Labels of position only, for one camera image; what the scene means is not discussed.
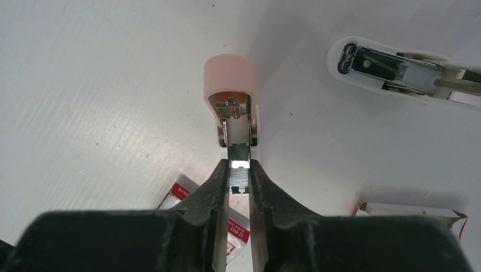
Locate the pink white stapler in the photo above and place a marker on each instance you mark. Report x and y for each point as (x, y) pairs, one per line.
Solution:
(230, 93)

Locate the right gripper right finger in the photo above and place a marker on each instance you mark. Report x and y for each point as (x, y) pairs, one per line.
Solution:
(287, 236)

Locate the cardboard staple box tray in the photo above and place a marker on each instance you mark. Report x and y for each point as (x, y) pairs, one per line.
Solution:
(454, 220)

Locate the red white staple box sleeve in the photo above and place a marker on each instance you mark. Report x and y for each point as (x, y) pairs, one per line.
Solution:
(206, 221)

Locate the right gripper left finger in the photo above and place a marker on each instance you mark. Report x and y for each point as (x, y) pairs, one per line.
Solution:
(103, 240)

